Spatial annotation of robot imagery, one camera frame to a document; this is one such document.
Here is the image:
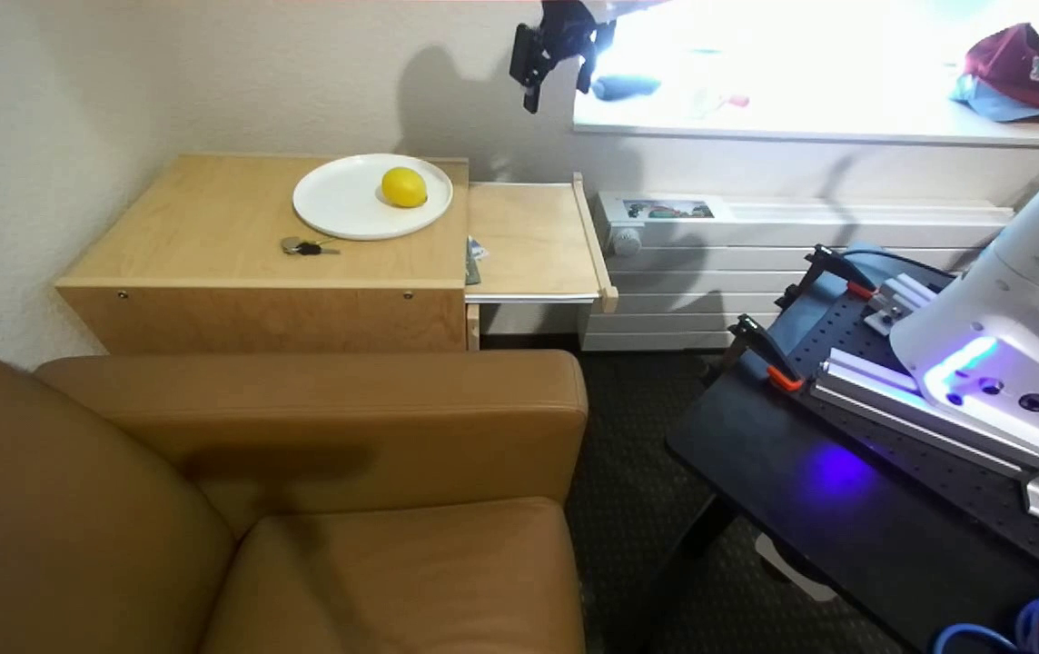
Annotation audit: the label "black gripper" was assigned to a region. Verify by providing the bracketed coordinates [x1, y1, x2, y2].
[509, 0, 620, 118]

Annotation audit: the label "yellow lemon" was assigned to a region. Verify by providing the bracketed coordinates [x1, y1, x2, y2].
[376, 165, 432, 212]

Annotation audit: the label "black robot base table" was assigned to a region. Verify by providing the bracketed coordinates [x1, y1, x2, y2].
[660, 247, 1039, 654]

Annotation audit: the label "flat wooden drawer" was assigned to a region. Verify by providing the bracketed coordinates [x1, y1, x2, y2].
[461, 170, 620, 354]

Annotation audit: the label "silver metal tool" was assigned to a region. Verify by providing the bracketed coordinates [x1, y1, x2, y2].
[458, 232, 492, 291]

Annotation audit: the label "white round plate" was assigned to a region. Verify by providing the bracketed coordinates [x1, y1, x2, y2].
[287, 149, 458, 242]

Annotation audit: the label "white air conditioner unit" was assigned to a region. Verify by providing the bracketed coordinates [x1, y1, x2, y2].
[579, 188, 1021, 356]

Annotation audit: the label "small dark keys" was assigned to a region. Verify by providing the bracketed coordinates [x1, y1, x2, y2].
[275, 232, 347, 263]

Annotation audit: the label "light wooden nightstand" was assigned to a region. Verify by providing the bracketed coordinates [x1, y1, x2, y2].
[56, 149, 478, 356]

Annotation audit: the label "maroon baseball cap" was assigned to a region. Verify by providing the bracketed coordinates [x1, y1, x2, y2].
[949, 18, 1039, 127]

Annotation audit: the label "tan leather armchair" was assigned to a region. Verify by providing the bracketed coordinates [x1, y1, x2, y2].
[0, 332, 595, 654]

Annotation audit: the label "white paper scrap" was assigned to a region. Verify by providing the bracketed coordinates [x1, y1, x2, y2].
[750, 529, 844, 608]

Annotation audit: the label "black clamp orange handle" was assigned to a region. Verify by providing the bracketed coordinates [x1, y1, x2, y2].
[727, 313, 813, 402]
[798, 242, 903, 309]

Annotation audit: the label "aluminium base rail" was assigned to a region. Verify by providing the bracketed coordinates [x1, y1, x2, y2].
[808, 343, 1039, 533]

